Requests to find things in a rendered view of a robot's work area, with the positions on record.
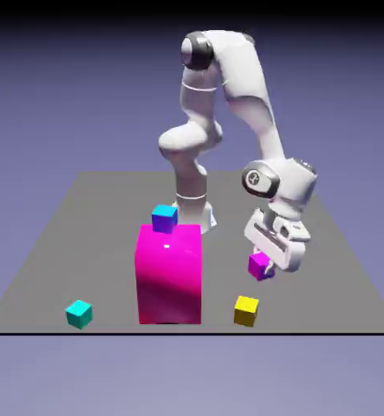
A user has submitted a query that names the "small teal cube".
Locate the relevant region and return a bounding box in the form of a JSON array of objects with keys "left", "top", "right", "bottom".
[{"left": 64, "top": 299, "right": 93, "bottom": 330}]

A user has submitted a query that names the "large pink box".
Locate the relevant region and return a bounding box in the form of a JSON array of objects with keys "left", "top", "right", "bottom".
[{"left": 134, "top": 223, "right": 203, "bottom": 326}]

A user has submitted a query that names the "small magenta cube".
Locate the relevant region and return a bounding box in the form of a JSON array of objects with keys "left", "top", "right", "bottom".
[{"left": 247, "top": 252, "right": 276, "bottom": 282}]

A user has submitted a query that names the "small blue cube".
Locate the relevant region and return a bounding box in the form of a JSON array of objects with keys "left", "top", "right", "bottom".
[{"left": 151, "top": 204, "right": 179, "bottom": 235}]

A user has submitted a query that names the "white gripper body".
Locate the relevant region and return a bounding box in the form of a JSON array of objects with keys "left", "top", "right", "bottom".
[{"left": 244, "top": 207, "right": 307, "bottom": 273}]

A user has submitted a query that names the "small yellow cube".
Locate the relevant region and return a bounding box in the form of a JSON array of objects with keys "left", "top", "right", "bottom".
[{"left": 233, "top": 295, "right": 260, "bottom": 328}]

